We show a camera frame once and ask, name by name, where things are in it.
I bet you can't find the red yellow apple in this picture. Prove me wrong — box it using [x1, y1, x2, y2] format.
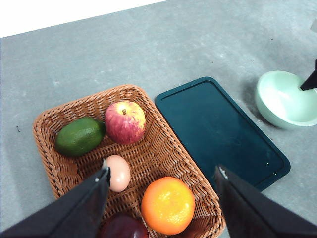
[105, 101, 146, 145]

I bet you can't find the dark rectangular tray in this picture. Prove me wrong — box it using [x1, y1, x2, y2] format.
[155, 77, 290, 190]

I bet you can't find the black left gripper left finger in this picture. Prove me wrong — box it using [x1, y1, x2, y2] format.
[0, 167, 111, 238]

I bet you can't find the pinkish brown egg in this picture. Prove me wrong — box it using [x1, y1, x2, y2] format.
[105, 155, 131, 192]

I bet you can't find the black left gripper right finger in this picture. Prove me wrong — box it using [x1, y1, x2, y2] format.
[214, 165, 317, 238]

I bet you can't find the brown wicker basket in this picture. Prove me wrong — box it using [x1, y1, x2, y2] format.
[33, 85, 223, 238]

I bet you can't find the light green bowl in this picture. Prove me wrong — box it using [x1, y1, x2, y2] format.
[256, 70, 317, 127]

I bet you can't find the dark purple plum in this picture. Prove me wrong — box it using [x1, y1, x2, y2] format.
[100, 213, 149, 238]

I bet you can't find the orange fruit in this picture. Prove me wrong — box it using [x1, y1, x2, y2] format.
[141, 177, 195, 235]

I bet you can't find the green avocado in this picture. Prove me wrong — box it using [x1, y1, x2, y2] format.
[54, 117, 106, 156]

